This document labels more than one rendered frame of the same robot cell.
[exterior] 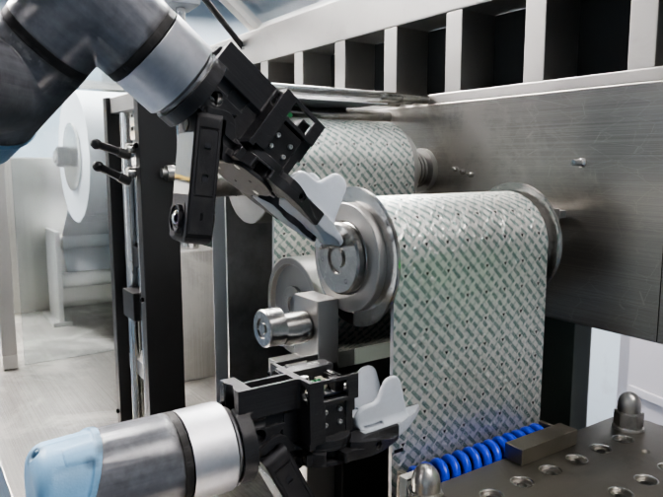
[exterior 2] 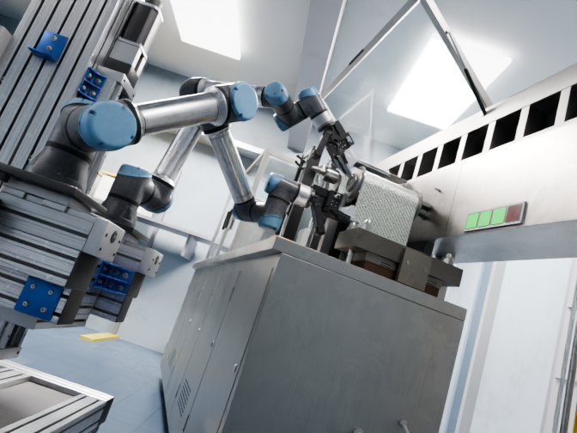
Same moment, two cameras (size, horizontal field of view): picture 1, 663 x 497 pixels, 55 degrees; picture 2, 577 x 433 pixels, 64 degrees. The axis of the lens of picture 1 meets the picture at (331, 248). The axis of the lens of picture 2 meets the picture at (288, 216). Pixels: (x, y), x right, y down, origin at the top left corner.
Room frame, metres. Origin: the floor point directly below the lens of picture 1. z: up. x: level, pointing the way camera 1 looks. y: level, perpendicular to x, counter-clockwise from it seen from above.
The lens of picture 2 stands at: (-0.95, -0.42, 0.67)
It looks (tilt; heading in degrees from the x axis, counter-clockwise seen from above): 13 degrees up; 21
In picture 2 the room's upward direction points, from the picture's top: 19 degrees clockwise
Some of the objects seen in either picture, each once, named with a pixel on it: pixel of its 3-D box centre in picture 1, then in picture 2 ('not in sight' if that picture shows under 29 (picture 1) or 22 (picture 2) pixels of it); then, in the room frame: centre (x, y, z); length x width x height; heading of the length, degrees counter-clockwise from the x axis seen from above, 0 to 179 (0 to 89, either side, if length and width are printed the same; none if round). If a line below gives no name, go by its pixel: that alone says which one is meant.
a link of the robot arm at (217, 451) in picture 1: (202, 448); (301, 195); (0.51, 0.11, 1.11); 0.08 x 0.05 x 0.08; 34
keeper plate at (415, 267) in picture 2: not in sight; (414, 269); (0.54, -0.32, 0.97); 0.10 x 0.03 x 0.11; 124
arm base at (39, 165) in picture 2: not in sight; (61, 168); (-0.05, 0.56, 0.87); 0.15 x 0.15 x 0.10
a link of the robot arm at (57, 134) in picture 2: not in sight; (81, 129); (-0.06, 0.55, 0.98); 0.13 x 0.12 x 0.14; 65
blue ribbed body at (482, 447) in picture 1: (483, 458); not in sight; (0.67, -0.17, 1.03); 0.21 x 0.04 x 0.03; 124
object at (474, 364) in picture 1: (473, 375); (380, 227); (0.69, -0.16, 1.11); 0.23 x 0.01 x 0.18; 124
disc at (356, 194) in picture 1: (353, 256); (355, 184); (0.67, -0.02, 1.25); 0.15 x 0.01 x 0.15; 34
